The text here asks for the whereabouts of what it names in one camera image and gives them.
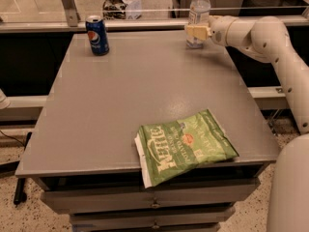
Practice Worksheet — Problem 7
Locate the grey drawer cabinet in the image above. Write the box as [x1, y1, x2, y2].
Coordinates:
[16, 31, 279, 232]

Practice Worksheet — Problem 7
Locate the white plastic bag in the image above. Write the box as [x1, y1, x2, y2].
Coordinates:
[102, 0, 143, 21]

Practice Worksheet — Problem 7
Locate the green jalapeno chip bag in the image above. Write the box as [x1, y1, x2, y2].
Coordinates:
[134, 109, 239, 189]

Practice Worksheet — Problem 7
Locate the grey drawer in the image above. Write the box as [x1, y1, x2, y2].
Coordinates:
[70, 206, 235, 232]
[41, 178, 260, 215]

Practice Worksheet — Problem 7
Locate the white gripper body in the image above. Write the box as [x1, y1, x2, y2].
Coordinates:
[210, 15, 233, 46]

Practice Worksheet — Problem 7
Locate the blue Pepsi soda can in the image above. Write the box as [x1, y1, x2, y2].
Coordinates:
[85, 15, 109, 55]

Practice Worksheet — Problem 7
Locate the metal window frame rail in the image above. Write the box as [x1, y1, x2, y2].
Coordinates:
[0, 15, 309, 34]

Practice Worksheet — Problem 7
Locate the black floor stand leg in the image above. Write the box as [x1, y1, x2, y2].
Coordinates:
[13, 131, 33, 206]

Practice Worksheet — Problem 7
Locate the upper grey drawer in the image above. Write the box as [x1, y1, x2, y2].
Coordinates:
[41, 178, 260, 215]

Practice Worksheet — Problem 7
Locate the lower grey drawer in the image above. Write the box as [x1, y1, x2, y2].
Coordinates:
[70, 206, 235, 232]

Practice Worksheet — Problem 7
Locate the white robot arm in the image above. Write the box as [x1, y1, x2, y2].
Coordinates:
[184, 15, 309, 232]

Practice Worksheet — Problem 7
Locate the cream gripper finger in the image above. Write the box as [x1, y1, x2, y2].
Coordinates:
[184, 23, 211, 41]

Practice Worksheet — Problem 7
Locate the clear plastic water bottle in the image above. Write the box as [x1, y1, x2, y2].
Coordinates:
[185, 0, 211, 50]

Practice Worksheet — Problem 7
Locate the black cable on floor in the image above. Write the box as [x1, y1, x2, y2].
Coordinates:
[0, 129, 27, 148]

